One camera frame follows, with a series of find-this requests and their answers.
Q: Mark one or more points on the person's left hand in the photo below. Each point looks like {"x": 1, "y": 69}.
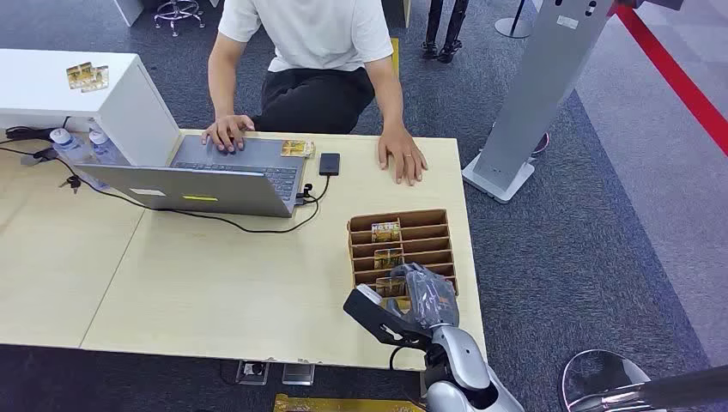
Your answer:
{"x": 402, "y": 153}

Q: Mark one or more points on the person's right hand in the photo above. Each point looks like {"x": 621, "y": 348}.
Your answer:
{"x": 227, "y": 132}

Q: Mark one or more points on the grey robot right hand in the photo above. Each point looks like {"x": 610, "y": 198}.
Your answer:
{"x": 432, "y": 298}

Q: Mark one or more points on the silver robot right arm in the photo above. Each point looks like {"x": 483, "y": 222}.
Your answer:
{"x": 466, "y": 369}

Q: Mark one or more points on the person's left forearm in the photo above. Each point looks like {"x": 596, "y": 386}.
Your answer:
{"x": 388, "y": 94}

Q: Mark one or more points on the person's right forearm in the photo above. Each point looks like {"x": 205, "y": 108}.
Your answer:
{"x": 223, "y": 79}

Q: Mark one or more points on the wooden slotted card holder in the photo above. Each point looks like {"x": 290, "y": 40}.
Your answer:
{"x": 432, "y": 239}

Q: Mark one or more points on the person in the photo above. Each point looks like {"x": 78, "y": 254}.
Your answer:
{"x": 307, "y": 34}

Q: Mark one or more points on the black power bank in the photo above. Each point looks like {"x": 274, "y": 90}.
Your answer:
{"x": 329, "y": 164}

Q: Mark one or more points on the grey laptop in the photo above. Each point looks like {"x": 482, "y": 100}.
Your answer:
{"x": 170, "y": 187}

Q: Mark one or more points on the yellow floor tape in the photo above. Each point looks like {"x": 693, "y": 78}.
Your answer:
{"x": 394, "y": 57}

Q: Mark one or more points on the black plug adapter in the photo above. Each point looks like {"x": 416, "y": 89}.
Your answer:
{"x": 303, "y": 194}

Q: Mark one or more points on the clear water bottle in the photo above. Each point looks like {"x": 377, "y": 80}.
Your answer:
{"x": 71, "y": 149}
{"x": 105, "y": 149}

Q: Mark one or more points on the chrome chair base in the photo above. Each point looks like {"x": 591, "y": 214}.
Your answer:
{"x": 179, "y": 12}

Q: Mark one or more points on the yellow board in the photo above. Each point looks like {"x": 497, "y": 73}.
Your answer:
{"x": 341, "y": 405}

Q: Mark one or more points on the wooden furniture panel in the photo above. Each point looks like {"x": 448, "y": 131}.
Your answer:
{"x": 405, "y": 12}

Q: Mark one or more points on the grey kiosk stand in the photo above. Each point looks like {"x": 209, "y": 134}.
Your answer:
{"x": 540, "y": 85}

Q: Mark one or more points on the floor socket box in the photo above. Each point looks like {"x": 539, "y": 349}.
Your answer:
{"x": 298, "y": 375}
{"x": 252, "y": 372}

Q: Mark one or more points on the white furniture panel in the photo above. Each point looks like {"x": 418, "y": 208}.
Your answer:
{"x": 128, "y": 10}

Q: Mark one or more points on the bunch of keys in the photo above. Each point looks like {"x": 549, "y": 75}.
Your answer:
{"x": 71, "y": 183}

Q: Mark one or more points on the stanchion with round base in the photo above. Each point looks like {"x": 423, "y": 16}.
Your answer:
{"x": 512, "y": 25}

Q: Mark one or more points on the white cabinet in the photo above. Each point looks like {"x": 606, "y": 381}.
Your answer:
{"x": 51, "y": 85}

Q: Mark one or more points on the red barrier belt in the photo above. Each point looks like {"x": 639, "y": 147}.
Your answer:
{"x": 677, "y": 79}

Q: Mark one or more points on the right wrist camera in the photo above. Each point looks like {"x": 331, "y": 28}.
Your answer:
{"x": 378, "y": 321}

